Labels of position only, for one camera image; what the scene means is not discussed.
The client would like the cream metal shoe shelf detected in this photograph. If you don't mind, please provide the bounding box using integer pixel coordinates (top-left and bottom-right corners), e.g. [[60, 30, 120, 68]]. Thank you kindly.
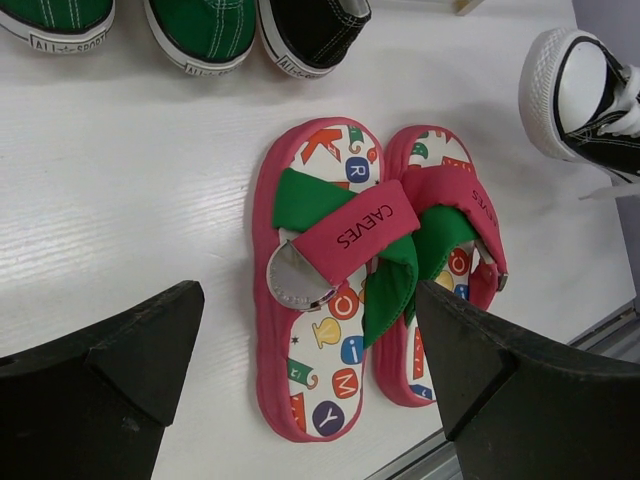
[[453, 0, 484, 16]]

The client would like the green sneaker right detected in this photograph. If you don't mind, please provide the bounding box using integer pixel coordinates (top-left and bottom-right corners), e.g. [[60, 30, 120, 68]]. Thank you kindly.
[[144, 0, 257, 77]]

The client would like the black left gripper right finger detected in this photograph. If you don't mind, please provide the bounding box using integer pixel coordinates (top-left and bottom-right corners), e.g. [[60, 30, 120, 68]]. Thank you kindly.
[[413, 279, 640, 480]]

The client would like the green sneaker left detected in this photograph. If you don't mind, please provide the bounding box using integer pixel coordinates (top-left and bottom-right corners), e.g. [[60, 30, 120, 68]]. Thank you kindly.
[[1, 0, 116, 55]]

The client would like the pink letter sandal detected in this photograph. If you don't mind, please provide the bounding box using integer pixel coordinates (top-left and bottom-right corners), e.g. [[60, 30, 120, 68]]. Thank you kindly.
[[373, 125, 508, 408], [251, 117, 419, 443]]

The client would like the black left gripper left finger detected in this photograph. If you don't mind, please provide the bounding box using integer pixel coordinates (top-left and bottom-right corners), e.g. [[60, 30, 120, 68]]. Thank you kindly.
[[1, 281, 205, 479]]

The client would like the aluminium table edge rail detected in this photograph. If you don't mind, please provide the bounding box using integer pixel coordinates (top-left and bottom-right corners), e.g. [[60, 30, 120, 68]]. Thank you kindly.
[[374, 304, 640, 480]]

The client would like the green sneaker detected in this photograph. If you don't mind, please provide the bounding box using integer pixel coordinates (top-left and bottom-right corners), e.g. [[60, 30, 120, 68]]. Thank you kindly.
[[1, 0, 116, 55], [144, 0, 257, 77]]

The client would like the black canvas sneaker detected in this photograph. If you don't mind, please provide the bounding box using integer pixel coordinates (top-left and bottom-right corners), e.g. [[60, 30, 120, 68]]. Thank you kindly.
[[256, 0, 372, 79], [518, 28, 639, 199]]

